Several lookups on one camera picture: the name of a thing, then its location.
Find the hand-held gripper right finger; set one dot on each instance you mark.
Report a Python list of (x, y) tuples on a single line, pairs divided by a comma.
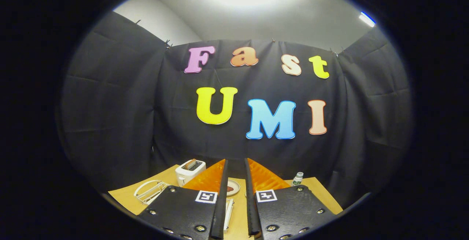
[(251, 210)]

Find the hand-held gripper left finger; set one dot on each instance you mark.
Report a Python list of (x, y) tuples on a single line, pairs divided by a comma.
[(220, 210)]

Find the grey round plate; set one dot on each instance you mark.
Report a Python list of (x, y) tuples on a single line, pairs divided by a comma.
[(236, 185)]

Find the white toaster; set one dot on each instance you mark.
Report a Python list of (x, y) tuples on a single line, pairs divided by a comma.
[(187, 177)]

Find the brown toast slice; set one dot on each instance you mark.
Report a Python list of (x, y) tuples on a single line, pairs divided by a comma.
[(190, 164)]

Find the white green drink bottle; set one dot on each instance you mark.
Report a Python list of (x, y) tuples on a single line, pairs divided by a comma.
[(297, 178)]

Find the black backdrop cloth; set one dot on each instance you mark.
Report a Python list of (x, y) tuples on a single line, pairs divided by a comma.
[(110, 104)]

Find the small ceiling light strip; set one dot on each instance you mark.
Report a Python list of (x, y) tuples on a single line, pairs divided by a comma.
[(367, 19)]

